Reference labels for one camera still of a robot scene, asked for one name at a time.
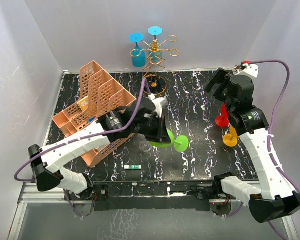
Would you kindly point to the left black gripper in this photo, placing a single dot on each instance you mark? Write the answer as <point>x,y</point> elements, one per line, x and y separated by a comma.
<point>161,134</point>

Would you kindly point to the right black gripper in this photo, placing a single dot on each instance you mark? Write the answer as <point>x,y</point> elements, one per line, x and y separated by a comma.
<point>221,77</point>

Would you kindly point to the green wine glass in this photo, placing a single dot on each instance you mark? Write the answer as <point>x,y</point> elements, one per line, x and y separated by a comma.
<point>180,144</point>

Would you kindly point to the clear wine glass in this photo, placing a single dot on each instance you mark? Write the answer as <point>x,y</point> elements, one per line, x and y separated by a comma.
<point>145,146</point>

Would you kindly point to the red wine glass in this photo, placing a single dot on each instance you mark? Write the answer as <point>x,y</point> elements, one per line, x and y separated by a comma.
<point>223,119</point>

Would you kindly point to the gold wire glass rack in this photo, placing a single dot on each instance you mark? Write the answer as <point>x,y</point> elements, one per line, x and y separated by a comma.
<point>154,63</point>

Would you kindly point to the yellow wine glass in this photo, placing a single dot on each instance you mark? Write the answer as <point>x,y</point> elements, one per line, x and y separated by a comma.
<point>231,139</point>

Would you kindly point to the cyan wine glass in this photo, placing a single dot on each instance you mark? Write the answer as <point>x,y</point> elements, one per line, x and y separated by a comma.
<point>155,31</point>

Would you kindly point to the blue wine glass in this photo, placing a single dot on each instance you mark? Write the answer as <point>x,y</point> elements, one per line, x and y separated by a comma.
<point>138,56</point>

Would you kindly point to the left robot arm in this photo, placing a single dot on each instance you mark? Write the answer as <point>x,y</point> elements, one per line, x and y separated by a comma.
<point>49,161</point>

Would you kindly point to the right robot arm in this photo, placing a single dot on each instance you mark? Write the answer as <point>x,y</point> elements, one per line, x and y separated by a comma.
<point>276,197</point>

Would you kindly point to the green white glue stick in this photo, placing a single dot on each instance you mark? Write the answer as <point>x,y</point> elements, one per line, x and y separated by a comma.
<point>132,167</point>

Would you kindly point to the pink plastic file organizer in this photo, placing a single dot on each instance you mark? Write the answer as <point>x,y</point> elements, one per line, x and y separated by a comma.
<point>100,93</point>

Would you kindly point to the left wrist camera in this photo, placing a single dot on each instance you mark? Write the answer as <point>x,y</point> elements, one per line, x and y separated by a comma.
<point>159,102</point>

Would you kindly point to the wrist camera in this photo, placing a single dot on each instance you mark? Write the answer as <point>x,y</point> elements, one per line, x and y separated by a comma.
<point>159,102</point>
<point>246,68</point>

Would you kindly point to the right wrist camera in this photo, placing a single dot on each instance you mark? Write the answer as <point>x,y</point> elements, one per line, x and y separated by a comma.
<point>246,68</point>

